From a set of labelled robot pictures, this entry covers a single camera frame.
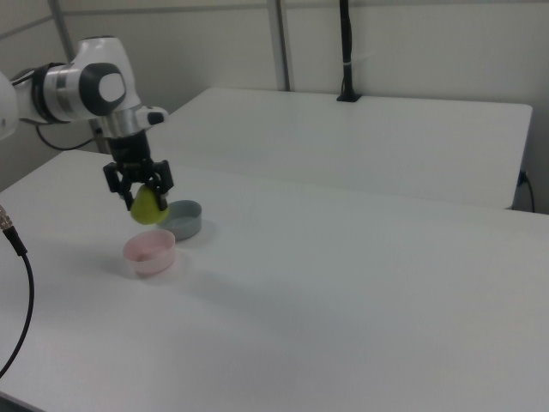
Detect pink plastic bowl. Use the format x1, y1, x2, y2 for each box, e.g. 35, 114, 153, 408
123, 229, 177, 277

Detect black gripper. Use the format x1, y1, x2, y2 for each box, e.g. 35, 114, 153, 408
102, 131, 175, 212

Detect thin black cable at table end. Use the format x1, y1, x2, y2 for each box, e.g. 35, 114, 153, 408
517, 170, 538, 214

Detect black pole with clamp base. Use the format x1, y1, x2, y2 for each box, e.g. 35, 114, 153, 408
336, 0, 364, 103

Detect black cable behind arm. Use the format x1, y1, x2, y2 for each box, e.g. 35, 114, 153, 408
35, 124, 102, 152

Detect black cable with metal connector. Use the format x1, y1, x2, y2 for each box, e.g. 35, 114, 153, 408
0, 204, 36, 379

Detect green pear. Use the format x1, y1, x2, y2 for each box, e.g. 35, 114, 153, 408
130, 184, 172, 227

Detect grey plastic bowl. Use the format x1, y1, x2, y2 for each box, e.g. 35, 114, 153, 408
156, 199, 202, 240

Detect white partition post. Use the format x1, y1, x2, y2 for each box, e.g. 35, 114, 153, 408
267, 0, 296, 93
48, 0, 75, 66

